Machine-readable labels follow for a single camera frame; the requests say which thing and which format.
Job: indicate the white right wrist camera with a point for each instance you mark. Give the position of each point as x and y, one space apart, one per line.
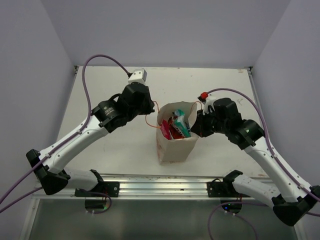
207 99

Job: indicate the red Doritos bag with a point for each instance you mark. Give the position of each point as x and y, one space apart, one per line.
174 133

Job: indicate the beige paper bag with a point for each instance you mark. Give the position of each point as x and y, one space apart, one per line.
174 151

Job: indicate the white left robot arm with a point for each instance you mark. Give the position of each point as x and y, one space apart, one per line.
49 164

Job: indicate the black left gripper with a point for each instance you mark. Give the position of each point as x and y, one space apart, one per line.
149 108

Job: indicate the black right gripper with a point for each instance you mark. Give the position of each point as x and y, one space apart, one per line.
199 127

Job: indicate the teal snack bag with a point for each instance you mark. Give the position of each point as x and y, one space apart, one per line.
180 124

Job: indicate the pink chip bag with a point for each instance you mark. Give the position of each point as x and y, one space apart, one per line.
165 130

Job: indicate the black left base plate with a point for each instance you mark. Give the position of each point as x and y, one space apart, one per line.
110 188

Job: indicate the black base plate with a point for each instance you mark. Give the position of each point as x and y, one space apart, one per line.
220 189
110 188

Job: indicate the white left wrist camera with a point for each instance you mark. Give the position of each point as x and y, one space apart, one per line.
138 76

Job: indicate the aluminium mounting rail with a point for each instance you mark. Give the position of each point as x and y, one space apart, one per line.
160 187

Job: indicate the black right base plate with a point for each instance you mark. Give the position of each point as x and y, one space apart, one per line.
220 189

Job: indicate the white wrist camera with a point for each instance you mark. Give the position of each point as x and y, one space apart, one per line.
138 76
207 99

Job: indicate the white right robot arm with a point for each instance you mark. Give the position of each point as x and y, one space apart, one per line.
292 197

